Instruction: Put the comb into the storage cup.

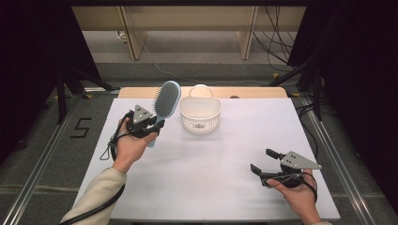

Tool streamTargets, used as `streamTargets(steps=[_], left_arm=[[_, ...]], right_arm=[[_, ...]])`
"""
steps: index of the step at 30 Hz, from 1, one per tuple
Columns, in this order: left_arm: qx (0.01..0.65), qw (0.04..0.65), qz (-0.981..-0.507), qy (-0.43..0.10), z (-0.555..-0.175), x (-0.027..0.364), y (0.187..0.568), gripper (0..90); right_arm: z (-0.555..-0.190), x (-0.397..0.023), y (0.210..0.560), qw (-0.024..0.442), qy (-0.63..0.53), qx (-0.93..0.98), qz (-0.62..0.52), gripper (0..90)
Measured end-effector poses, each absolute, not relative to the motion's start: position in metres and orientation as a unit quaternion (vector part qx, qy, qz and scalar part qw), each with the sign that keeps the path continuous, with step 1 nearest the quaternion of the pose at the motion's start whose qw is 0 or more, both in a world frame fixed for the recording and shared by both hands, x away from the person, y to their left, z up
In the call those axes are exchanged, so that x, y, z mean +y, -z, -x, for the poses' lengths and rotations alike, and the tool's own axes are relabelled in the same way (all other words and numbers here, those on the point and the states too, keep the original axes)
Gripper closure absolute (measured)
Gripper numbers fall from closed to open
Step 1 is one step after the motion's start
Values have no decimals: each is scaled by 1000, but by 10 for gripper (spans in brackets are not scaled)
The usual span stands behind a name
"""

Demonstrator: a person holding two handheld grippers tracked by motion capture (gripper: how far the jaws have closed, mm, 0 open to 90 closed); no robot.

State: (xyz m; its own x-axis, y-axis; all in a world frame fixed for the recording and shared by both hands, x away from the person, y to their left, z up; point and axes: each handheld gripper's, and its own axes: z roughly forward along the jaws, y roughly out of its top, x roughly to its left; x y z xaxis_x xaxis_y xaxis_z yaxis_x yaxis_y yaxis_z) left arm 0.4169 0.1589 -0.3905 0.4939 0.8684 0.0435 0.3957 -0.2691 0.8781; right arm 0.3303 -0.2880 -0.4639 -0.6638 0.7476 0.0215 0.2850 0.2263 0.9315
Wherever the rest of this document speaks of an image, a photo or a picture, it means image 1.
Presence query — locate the white plastic basket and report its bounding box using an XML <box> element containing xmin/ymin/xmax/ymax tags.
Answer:
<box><xmin>178</xmin><ymin>83</ymin><xmax>223</xmax><ymax>135</ymax></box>

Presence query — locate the wooden bench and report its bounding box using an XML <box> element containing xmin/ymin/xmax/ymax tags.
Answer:
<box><xmin>70</xmin><ymin>5</ymin><xmax>307</xmax><ymax>61</ymax></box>

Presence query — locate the dark curtain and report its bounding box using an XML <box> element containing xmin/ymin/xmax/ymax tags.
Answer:
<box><xmin>0</xmin><ymin>0</ymin><xmax>103</xmax><ymax>165</ymax></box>
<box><xmin>286</xmin><ymin>0</ymin><xmax>398</xmax><ymax>205</ymax></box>

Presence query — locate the white floor cable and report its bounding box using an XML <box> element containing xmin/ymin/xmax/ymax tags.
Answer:
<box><xmin>142</xmin><ymin>43</ymin><xmax>273</xmax><ymax>87</ymax></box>

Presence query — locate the person's right hand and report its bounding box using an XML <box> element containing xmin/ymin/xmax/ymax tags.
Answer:
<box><xmin>266</xmin><ymin>169</ymin><xmax>322</xmax><ymax>223</ymax></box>

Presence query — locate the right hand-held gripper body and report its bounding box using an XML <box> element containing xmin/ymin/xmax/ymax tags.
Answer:
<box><xmin>268</xmin><ymin>151</ymin><xmax>323</xmax><ymax>188</ymax></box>

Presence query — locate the person's left hand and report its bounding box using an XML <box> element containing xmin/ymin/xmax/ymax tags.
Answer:
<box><xmin>112</xmin><ymin>117</ymin><xmax>159</xmax><ymax>174</ymax></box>

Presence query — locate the metal floor rail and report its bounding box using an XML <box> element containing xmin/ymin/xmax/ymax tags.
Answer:
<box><xmin>299</xmin><ymin>97</ymin><xmax>378</xmax><ymax>225</ymax></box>
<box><xmin>0</xmin><ymin>93</ymin><xmax>83</xmax><ymax>225</ymax></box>

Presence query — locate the wooden table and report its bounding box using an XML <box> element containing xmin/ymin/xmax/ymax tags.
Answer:
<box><xmin>117</xmin><ymin>86</ymin><xmax>289</xmax><ymax>99</ymax></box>

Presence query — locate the black metal stand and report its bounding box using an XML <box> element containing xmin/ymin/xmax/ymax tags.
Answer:
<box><xmin>268</xmin><ymin>61</ymin><xmax>324</xmax><ymax>122</ymax></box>
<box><xmin>55</xmin><ymin>66</ymin><xmax>120</xmax><ymax>126</ymax></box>

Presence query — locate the light blue hairbrush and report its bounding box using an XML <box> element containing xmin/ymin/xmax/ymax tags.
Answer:
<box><xmin>146</xmin><ymin>80</ymin><xmax>182</xmax><ymax>148</ymax></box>

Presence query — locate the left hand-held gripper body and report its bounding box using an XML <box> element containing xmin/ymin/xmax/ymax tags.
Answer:
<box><xmin>126</xmin><ymin>104</ymin><xmax>154</xmax><ymax>139</ymax></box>

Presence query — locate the left hand-held gripper cable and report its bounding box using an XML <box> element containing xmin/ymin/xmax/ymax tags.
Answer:
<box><xmin>58</xmin><ymin>111</ymin><xmax>134</xmax><ymax>225</ymax></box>

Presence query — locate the bundle of black cables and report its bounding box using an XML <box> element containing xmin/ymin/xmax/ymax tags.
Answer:
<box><xmin>253</xmin><ymin>5</ymin><xmax>299</xmax><ymax>73</ymax></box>

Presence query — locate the white table mat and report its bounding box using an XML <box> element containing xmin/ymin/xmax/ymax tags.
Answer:
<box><xmin>72</xmin><ymin>97</ymin><xmax>342</xmax><ymax>223</ymax></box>

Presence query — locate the hand-held gripper cable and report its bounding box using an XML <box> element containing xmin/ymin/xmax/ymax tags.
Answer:
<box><xmin>261</xmin><ymin>171</ymin><xmax>318</xmax><ymax>204</ymax></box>
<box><xmin>58</xmin><ymin>111</ymin><xmax>134</xmax><ymax>225</ymax></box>

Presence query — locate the right hand-held gripper cable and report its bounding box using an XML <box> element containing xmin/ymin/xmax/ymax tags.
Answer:
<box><xmin>261</xmin><ymin>171</ymin><xmax>318</xmax><ymax>204</ymax></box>

